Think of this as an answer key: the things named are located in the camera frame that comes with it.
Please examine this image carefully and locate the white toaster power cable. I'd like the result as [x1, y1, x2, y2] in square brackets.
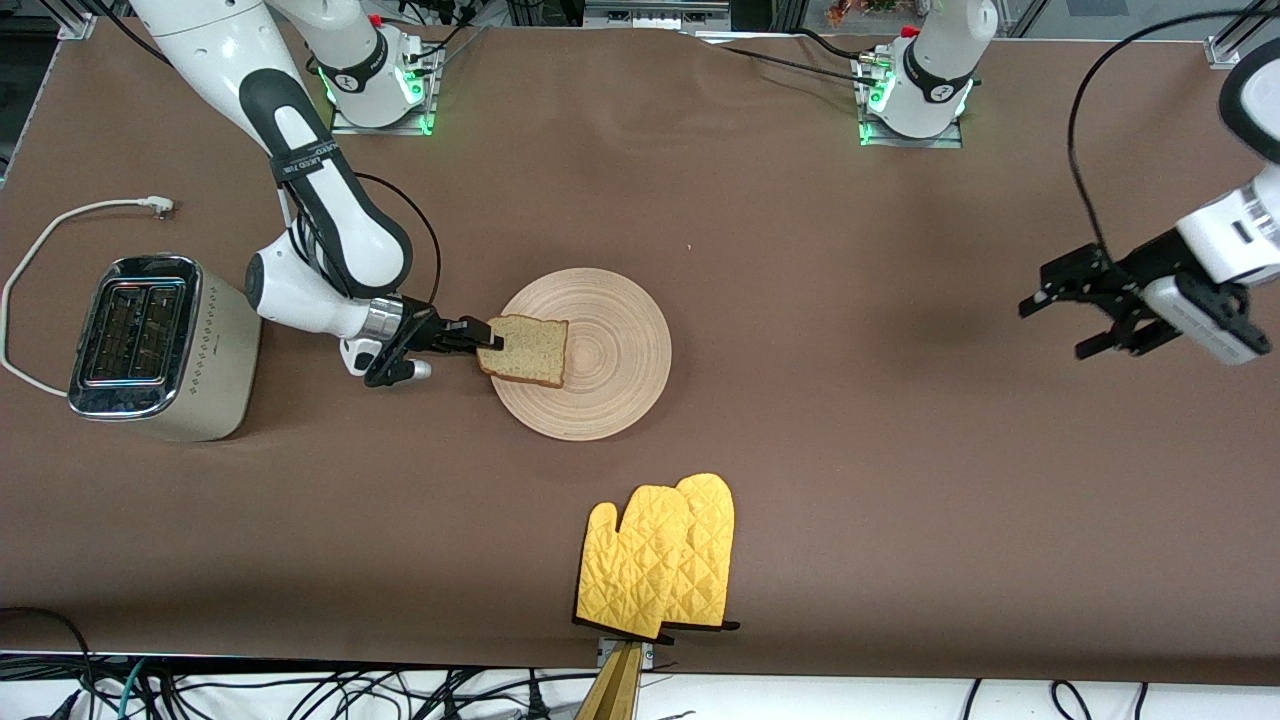
[0, 197, 181, 396]

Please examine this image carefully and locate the yellow quilted oven mitt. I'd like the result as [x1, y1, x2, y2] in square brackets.
[660, 473, 741, 633]
[575, 485, 693, 641]

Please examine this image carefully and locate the teal cable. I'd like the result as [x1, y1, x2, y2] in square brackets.
[118, 660, 149, 720]

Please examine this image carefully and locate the brown table cloth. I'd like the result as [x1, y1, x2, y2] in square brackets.
[0, 15, 1280, 686]

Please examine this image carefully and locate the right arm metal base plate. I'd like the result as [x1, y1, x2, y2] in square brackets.
[330, 45, 441, 136]

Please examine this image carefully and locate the wooden stick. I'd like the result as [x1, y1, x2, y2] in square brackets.
[575, 643, 641, 720]

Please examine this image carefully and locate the black looped floor cable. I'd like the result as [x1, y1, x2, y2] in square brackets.
[0, 607, 96, 720]

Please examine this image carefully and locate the cream and chrome toaster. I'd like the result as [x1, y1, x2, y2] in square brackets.
[67, 255, 263, 443]

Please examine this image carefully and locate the black base power cable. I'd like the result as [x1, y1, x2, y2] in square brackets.
[690, 28, 886, 89]

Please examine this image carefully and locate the round wooden plate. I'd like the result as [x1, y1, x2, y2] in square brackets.
[489, 267, 673, 442]

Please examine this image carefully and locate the small metal bracket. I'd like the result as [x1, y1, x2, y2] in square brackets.
[597, 637, 656, 671]

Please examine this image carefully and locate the bread slice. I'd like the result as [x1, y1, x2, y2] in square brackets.
[477, 315, 570, 389]

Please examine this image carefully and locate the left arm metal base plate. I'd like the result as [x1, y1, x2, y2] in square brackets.
[858, 50, 966, 149]

